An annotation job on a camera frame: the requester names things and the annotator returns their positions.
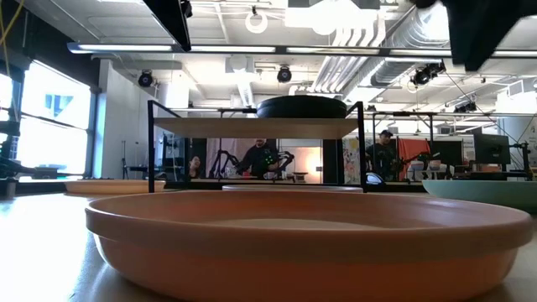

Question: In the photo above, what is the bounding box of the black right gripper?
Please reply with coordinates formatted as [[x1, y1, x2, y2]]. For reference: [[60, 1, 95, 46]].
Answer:
[[440, 0, 537, 72]]

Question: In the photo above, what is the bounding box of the wooden shelf black metal frame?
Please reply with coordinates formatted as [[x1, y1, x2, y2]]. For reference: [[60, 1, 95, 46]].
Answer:
[[146, 99, 368, 195]]

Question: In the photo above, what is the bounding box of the dark navy plate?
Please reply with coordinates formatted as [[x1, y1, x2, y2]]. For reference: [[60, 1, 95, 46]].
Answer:
[[256, 95, 348, 108]]

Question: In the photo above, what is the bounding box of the black plate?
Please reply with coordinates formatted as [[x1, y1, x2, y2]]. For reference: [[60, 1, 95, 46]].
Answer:
[[256, 102, 348, 119]]

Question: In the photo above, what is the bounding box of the peach plate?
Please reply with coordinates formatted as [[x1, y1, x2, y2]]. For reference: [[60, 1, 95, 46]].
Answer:
[[64, 179, 168, 195]]

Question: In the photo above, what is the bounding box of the terracotta orange plate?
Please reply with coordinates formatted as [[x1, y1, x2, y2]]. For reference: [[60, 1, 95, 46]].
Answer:
[[85, 189, 534, 302]]

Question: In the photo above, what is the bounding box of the black ceiling spotlight cluster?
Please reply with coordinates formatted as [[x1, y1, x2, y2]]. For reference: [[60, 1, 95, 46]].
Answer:
[[409, 61, 446, 87]]

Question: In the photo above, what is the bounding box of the black overhead beam with lights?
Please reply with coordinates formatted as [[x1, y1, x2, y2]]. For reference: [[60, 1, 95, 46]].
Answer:
[[66, 40, 537, 59]]

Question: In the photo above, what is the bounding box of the black computer monitor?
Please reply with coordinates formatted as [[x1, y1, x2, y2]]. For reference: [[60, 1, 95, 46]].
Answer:
[[473, 133, 512, 165], [431, 140, 465, 167]]

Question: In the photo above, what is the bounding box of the orange panel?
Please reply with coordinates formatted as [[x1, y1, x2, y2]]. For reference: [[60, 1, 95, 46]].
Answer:
[[397, 138, 432, 181]]

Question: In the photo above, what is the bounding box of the black pillar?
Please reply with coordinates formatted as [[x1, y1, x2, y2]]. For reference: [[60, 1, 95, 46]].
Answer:
[[321, 138, 345, 185], [190, 138, 208, 180]]

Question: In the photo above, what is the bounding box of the white ceiling pipe bundle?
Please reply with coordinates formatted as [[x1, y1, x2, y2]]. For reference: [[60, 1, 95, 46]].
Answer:
[[312, 24, 381, 94]]

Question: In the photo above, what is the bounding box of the person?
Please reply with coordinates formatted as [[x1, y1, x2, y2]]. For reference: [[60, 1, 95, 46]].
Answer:
[[236, 138, 281, 180], [187, 154, 201, 180], [365, 128, 399, 182]]

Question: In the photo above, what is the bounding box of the large bright window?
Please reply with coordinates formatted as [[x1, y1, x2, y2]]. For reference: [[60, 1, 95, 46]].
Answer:
[[0, 58, 98, 182]]

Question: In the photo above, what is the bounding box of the floral patterned panel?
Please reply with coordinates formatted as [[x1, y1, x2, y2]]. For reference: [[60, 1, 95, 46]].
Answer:
[[342, 138, 367, 185]]

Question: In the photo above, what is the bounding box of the dark background equipment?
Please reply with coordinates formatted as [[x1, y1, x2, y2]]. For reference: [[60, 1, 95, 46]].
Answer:
[[0, 120, 37, 180]]

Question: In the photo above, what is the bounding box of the silver ventilation duct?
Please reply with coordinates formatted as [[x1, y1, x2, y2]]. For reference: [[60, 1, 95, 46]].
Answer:
[[343, 0, 477, 89]]

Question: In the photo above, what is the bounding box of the white ring lamp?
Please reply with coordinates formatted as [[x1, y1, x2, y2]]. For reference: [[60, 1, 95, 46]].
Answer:
[[244, 10, 269, 34]]

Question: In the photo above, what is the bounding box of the black background rig frame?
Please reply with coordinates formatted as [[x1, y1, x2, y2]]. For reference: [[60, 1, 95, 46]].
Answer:
[[371, 109, 537, 139]]

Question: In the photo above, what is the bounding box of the black metal table frame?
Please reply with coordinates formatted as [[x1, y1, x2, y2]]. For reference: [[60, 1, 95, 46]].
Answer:
[[0, 178, 425, 196]]

